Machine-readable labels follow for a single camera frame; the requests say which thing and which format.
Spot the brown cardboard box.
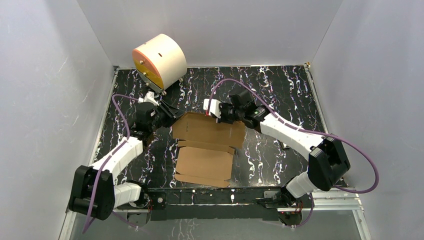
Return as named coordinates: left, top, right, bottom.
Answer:
left=171, top=112, right=246, bottom=188

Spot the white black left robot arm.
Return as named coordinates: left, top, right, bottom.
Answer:
left=68, top=100, right=185, bottom=220

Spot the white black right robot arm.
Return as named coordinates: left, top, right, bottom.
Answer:
left=203, top=90, right=351, bottom=207

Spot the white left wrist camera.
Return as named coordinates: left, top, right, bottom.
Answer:
left=137, top=91, right=159, bottom=106

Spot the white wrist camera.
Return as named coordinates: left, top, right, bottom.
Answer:
left=137, top=91, right=159, bottom=106
left=203, top=98, right=222, bottom=119

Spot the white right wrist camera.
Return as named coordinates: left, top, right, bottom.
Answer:
left=203, top=98, right=222, bottom=119

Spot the left aluminium table edge rail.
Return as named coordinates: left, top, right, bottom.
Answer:
left=86, top=65, right=120, bottom=166

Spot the aluminium table edge rail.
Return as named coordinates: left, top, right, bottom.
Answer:
left=86, top=65, right=120, bottom=166
left=303, top=62, right=329, bottom=133

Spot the aluminium front frame rail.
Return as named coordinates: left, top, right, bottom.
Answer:
left=59, top=186, right=371, bottom=240

